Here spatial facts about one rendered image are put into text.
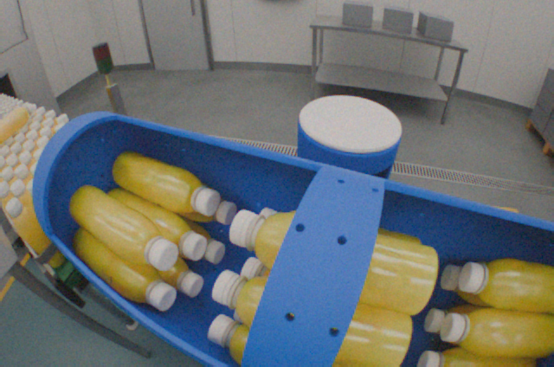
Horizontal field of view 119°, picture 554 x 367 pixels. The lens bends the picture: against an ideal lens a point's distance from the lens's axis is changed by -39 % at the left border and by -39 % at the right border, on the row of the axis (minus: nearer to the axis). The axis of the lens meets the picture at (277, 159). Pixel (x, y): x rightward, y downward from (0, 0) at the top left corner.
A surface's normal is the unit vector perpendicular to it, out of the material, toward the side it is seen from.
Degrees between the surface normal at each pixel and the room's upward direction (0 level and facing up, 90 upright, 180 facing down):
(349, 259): 14
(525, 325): 2
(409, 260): 7
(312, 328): 36
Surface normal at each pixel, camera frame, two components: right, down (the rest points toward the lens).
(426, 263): -0.08, -0.69
